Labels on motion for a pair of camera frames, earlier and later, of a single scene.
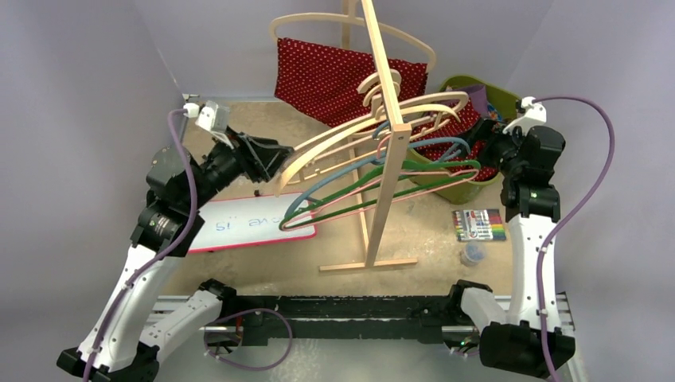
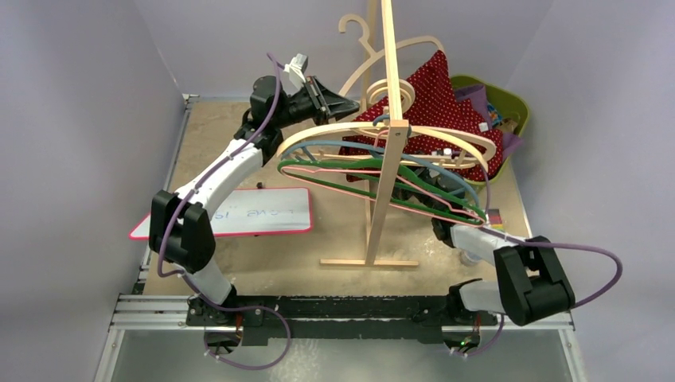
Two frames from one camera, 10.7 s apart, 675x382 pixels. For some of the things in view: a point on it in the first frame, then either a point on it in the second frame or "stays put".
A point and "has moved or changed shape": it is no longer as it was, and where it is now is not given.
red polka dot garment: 324,80 -> 441,124
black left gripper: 259,157 -> 326,107
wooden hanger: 369,151 -> 486,149
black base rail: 388,319 stays put
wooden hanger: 360,20 -> 375,54
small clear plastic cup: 473,253 stays put
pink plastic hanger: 289,226 -> 286,169
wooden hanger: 421,105 -> 381,127
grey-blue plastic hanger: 380,160 -> 382,150
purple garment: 477,95 stays put
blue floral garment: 493,112 stays put
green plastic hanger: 409,165 has moved or changed shape
